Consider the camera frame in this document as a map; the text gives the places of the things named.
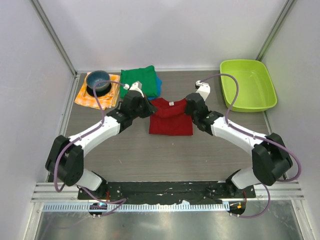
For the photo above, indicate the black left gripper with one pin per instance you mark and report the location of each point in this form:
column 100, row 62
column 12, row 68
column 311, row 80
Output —
column 150, row 108

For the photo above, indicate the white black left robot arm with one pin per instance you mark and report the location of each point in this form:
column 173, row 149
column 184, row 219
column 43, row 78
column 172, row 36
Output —
column 66, row 157

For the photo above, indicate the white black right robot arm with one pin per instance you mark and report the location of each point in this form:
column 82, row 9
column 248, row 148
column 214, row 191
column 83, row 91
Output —
column 269, row 159

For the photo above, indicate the white slotted cable duct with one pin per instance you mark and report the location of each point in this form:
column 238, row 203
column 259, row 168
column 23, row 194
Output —
column 126, row 208

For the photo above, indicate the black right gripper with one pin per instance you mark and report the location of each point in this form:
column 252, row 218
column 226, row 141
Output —
column 187, row 109

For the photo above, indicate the right aluminium frame post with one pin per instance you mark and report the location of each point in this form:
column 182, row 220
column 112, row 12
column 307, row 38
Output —
column 276, row 27

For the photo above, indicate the blue folded t-shirt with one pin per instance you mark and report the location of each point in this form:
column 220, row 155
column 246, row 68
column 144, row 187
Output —
column 159, row 85

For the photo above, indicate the left aluminium frame post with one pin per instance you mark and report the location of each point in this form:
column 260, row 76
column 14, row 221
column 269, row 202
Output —
column 53, row 35

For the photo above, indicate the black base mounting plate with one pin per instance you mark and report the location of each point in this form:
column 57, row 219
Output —
column 172, row 192

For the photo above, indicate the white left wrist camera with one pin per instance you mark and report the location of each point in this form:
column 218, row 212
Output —
column 136, row 86

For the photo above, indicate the green folded t-shirt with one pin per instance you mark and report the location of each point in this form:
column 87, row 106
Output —
column 146, row 76

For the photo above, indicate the blue ceramic bowl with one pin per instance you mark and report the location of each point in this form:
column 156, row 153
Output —
column 98, row 79

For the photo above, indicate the black saucer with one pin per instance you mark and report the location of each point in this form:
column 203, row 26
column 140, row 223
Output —
column 99, row 92

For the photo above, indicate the lime green plastic tub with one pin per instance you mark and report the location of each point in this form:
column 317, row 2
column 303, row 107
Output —
column 256, row 90

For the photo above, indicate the red t-shirt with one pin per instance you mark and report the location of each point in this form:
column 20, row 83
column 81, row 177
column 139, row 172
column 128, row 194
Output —
column 170, row 118

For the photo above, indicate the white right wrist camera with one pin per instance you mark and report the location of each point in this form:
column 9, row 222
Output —
column 203, row 89

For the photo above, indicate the aluminium frame post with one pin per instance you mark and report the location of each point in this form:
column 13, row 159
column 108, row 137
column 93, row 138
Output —
column 276, row 27
column 53, row 35

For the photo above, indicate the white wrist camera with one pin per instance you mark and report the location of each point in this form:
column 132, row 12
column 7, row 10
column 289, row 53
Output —
column 136, row 86
column 203, row 89

